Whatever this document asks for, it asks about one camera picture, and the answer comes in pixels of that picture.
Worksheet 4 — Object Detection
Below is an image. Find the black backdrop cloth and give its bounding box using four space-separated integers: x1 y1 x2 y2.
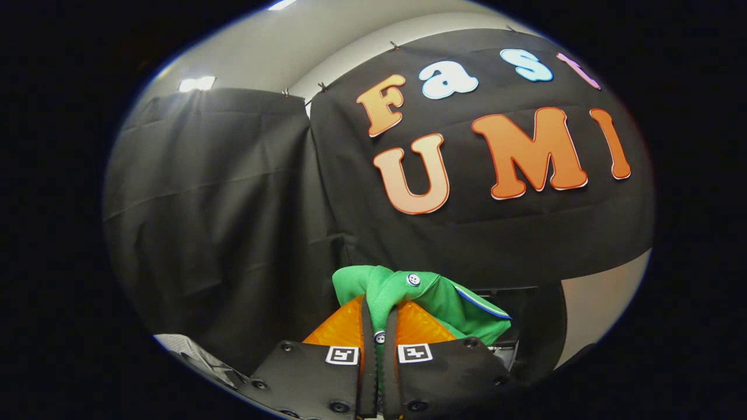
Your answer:
104 28 655 374

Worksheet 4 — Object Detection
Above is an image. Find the green polo shirt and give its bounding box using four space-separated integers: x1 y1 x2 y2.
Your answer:
331 265 513 386

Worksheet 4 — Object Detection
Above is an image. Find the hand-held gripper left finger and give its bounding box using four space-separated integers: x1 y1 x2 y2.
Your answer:
239 294 379 420

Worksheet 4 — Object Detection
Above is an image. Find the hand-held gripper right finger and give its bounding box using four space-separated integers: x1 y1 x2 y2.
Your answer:
383 299 512 420

